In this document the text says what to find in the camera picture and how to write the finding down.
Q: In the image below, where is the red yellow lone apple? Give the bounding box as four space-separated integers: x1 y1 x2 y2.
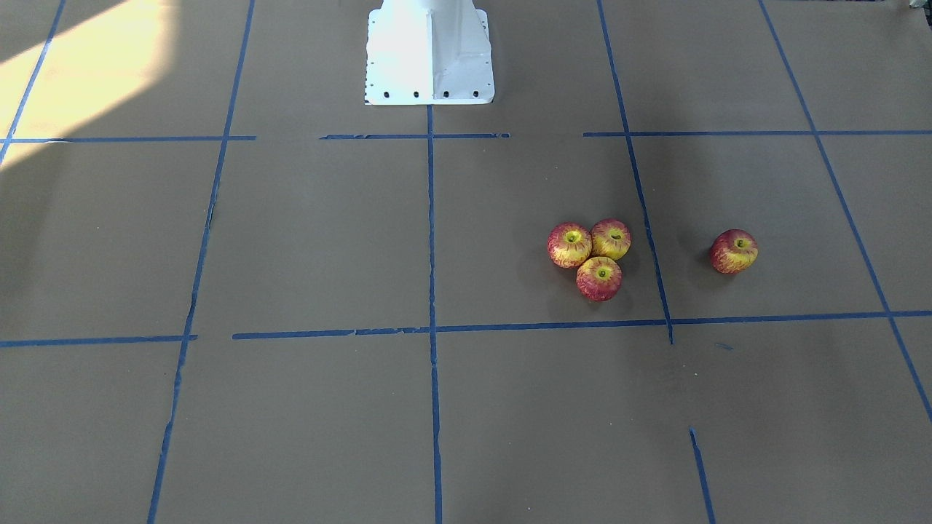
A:
709 229 759 274

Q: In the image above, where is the red yellow apple front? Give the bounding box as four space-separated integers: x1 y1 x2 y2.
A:
575 256 623 302

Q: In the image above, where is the red yellow apple back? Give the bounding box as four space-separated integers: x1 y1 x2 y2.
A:
591 218 632 261

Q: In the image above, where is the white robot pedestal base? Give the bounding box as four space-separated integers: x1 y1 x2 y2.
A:
364 1 496 106

